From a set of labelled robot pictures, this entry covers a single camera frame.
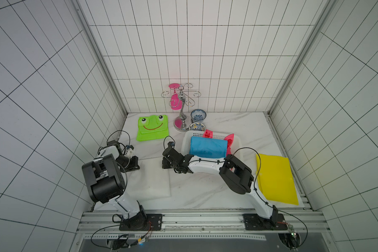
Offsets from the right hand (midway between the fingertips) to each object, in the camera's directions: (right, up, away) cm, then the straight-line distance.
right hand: (157, 165), depth 90 cm
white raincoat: (-2, -7, -6) cm, 10 cm away
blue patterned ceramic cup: (+24, +23, +19) cm, 38 cm away
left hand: (-11, -2, -1) cm, 11 cm away
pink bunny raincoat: (+31, +18, +5) cm, 37 cm away
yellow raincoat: (+68, -7, -4) cm, 68 cm away
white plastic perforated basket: (+48, +13, +2) cm, 50 cm away
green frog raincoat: (-8, +22, +20) cm, 31 cm away
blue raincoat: (+31, +10, +4) cm, 33 cm away
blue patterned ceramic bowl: (+25, +31, +28) cm, 49 cm away
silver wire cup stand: (+15, +41, +2) cm, 44 cm away
